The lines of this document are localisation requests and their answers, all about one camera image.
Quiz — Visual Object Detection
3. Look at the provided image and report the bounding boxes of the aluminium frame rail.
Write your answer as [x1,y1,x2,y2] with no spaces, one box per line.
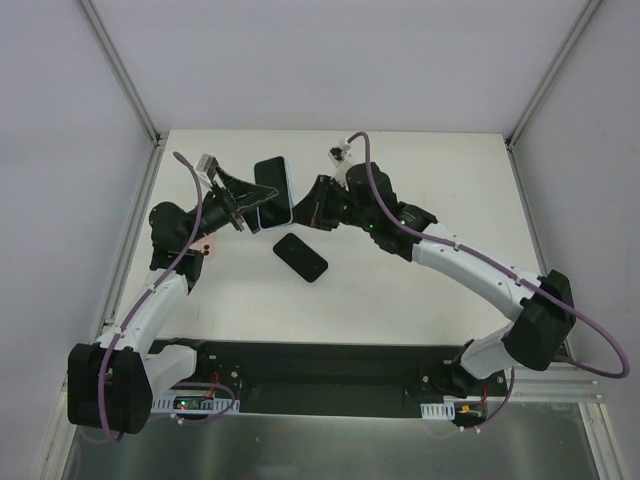
[513,363,603,403]

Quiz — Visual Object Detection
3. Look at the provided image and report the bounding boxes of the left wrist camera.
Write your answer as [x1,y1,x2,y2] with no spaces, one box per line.
[195,154,219,183]

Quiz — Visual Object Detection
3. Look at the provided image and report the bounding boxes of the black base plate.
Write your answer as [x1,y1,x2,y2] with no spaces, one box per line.
[149,334,519,416]

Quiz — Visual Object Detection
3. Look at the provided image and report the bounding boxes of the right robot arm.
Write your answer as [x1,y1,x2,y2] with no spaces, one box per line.
[293,164,575,398]

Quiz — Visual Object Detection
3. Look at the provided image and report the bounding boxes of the pink phone case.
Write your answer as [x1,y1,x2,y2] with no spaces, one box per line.
[199,241,215,260]

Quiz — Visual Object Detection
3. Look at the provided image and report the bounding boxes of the white cable duct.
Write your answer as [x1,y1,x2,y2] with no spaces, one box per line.
[420,401,456,421]
[151,393,240,415]

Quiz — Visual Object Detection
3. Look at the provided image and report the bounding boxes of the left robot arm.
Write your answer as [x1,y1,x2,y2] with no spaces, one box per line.
[67,166,278,436]

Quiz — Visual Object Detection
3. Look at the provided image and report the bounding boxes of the phone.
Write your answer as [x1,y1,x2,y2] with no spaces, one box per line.
[253,155,295,231]

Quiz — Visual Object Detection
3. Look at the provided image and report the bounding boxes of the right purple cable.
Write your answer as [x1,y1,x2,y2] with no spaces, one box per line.
[349,131,631,441]

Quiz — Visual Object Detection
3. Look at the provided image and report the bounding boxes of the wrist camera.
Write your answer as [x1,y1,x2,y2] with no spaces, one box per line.
[195,154,219,183]
[328,139,352,169]

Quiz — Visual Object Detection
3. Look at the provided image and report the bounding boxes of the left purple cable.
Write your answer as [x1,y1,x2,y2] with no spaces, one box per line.
[77,151,239,445]

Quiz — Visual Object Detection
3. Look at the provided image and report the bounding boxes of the purple cable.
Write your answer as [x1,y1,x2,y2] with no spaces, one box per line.
[77,151,239,445]
[349,131,631,441]

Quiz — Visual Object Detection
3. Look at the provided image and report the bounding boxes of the right white cable duct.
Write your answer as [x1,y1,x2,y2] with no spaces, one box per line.
[420,401,456,421]

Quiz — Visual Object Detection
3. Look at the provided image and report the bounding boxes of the left white cable duct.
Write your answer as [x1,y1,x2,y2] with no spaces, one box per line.
[151,393,240,415]

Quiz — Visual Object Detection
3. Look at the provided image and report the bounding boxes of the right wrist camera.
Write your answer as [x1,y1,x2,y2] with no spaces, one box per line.
[328,139,352,169]

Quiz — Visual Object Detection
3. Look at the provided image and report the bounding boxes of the black phone case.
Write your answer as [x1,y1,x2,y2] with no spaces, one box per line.
[272,233,329,283]

